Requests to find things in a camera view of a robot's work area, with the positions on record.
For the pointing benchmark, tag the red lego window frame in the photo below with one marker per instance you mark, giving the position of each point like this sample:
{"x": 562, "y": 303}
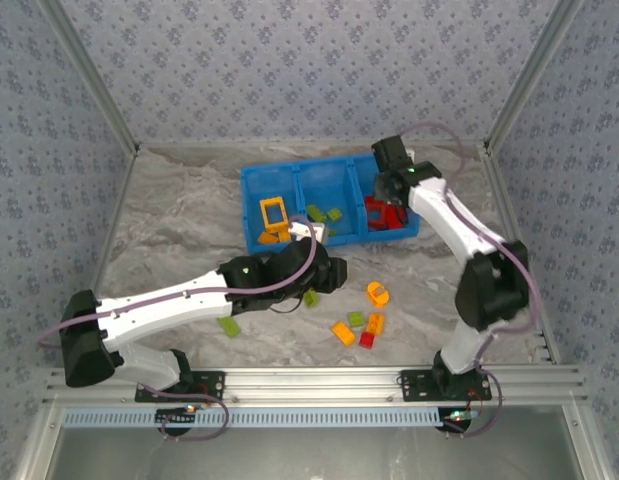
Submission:
{"x": 369, "y": 220}

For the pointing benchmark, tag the aluminium right side rail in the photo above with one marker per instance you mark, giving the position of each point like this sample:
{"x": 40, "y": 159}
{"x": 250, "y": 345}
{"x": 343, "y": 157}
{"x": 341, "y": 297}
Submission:
{"x": 513, "y": 225}

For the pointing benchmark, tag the aluminium left frame post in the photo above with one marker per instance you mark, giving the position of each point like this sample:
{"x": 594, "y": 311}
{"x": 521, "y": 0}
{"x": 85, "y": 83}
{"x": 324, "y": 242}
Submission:
{"x": 93, "y": 75}

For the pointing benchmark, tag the grey metal lower tray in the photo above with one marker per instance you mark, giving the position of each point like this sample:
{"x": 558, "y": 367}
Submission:
{"x": 309, "y": 455}

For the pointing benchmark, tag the long green lego brick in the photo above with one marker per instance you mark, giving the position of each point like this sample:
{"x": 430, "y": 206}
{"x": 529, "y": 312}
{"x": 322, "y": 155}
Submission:
{"x": 315, "y": 214}

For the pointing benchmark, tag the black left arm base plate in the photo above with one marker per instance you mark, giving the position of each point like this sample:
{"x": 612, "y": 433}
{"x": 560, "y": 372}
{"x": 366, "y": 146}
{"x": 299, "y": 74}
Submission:
{"x": 209, "y": 387}

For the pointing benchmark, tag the yellow lego brick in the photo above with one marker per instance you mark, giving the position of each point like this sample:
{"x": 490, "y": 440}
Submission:
{"x": 284, "y": 236}
{"x": 343, "y": 334}

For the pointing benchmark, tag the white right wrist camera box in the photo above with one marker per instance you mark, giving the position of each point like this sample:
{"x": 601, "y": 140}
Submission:
{"x": 411, "y": 155}

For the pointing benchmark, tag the aluminium right frame post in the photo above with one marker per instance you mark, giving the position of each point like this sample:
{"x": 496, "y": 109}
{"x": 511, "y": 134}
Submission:
{"x": 530, "y": 75}

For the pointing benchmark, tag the yellow round lego piece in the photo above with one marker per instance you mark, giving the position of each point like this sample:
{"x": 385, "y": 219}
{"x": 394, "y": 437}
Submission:
{"x": 379, "y": 300}

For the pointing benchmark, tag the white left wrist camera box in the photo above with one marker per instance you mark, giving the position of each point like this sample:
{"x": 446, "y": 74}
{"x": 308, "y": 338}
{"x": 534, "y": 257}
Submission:
{"x": 304, "y": 230}

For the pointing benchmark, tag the small red lego brick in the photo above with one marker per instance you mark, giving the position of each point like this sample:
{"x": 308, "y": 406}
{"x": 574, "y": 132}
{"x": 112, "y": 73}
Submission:
{"x": 367, "y": 340}

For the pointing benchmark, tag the aluminium mounting rail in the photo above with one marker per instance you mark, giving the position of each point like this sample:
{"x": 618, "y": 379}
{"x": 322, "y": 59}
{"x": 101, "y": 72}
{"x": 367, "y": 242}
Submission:
{"x": 314, "y": 385}

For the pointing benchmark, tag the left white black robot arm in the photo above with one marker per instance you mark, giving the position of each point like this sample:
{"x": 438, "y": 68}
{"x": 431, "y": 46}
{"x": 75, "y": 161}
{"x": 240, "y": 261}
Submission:
{"x": 164, "y": 307}

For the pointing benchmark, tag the black right controller board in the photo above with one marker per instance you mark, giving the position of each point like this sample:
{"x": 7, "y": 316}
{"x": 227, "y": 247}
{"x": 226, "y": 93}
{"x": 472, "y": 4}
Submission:
{"x": 456, "y": 419}

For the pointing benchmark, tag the blue three-compartment plastic bin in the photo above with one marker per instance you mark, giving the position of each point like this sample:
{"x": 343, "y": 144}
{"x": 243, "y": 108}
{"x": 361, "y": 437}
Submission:
{"x": 324, "y": 185}

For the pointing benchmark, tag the aluminium left side rail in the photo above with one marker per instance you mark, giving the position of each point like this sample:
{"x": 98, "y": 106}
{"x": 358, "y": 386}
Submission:
{"x": 111, "y": 225}

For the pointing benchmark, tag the aluminium frame post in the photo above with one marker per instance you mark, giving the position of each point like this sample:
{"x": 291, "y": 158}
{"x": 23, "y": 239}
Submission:
{"x": 93, "y": 75}
{"x": 530, "y": 75}

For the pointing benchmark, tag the black controller board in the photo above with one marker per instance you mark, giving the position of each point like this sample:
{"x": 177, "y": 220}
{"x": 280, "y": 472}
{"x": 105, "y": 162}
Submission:
{"x": 456, "y": 419}
{"x": 176, "y": 417}

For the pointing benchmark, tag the orange lego brick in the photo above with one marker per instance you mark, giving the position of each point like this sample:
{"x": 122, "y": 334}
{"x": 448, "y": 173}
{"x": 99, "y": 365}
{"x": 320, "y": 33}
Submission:
{"x": 375, "y": 323}
{"x": 268, "y": 238}

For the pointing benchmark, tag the yellow lego window frame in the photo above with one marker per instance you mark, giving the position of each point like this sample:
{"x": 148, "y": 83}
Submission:
{"x": 263, "y": 216}

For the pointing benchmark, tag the small green lego brick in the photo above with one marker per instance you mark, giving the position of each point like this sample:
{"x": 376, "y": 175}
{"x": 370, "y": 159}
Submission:
{"x": 356, "y": 319}
{"x": 334, "y": 215}

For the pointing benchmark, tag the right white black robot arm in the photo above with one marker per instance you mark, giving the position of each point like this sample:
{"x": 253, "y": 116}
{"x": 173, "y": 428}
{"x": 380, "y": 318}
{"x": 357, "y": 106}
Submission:
{"x": 454, "y": 220}

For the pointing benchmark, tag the black left controller board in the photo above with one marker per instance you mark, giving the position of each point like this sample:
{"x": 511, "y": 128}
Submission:
{"x": 176, "y": 417}

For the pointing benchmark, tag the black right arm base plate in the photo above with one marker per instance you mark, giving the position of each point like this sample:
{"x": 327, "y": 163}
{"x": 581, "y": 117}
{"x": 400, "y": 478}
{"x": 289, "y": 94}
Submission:
{"x": 414, "y": 387}

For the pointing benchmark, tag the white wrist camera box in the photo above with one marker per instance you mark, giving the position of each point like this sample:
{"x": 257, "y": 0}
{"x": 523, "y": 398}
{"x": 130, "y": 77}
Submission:
{"x": 411, "y": 155}
{"x": 304, "y": 230}

